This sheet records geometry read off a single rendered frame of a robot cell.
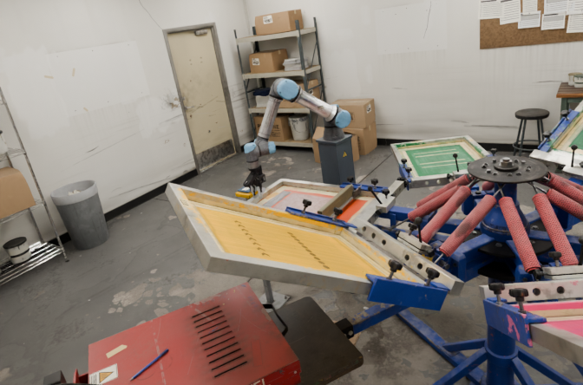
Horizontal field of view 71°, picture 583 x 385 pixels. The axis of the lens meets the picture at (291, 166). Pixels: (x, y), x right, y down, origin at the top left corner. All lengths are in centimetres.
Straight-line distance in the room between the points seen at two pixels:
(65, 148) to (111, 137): 57
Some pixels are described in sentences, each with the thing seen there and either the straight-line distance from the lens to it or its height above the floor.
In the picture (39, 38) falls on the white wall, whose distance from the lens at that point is 528.
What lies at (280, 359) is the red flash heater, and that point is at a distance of 132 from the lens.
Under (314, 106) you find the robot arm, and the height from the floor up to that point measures 149.
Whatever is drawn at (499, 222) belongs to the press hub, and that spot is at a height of 109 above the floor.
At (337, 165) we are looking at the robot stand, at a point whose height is 103.
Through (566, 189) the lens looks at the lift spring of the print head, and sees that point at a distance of 199.
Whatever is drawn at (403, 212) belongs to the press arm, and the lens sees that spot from 213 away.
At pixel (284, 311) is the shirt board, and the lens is 172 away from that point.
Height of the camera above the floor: 202
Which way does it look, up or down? 20 degrees down
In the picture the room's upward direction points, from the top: 9 degrees counter-clockwise
